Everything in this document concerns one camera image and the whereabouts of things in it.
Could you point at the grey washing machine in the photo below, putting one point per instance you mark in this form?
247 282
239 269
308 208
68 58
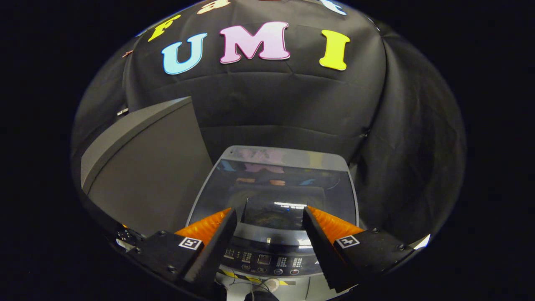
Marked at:
267 260

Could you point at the silver clip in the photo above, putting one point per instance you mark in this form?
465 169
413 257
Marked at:
122 111

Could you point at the pink clip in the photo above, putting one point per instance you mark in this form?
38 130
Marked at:
127 53

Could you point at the yellow black striped tape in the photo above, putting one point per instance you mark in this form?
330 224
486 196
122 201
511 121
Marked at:
246 277

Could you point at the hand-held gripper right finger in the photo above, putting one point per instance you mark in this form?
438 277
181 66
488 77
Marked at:
319 244

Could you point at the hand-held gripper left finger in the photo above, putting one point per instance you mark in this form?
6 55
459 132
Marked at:
219 244

